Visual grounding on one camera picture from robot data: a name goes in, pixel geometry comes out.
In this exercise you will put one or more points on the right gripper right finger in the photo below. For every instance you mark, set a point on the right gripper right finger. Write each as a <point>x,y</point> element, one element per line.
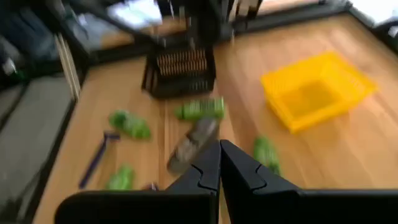
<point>258,199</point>

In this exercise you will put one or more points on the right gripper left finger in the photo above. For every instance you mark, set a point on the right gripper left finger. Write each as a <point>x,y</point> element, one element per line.
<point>192,199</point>

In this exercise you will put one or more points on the green travel bottle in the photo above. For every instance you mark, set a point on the green travel bottle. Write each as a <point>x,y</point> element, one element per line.
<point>200,109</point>
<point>121,179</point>
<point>129,124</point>
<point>265,154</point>

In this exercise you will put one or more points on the grey roll-on deodorant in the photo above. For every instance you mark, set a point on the grey roll-on deodorant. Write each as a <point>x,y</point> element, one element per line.
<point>191,144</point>

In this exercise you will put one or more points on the blue disposable razor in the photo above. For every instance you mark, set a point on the blue disposable razor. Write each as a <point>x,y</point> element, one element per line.
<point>96,160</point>

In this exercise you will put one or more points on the black plastic basket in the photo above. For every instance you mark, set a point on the black plastic basket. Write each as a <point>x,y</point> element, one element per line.
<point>180,90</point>

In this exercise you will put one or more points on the yellow plastic basket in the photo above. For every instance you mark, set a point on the yellow plastic basket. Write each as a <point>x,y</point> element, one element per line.
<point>311,96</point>

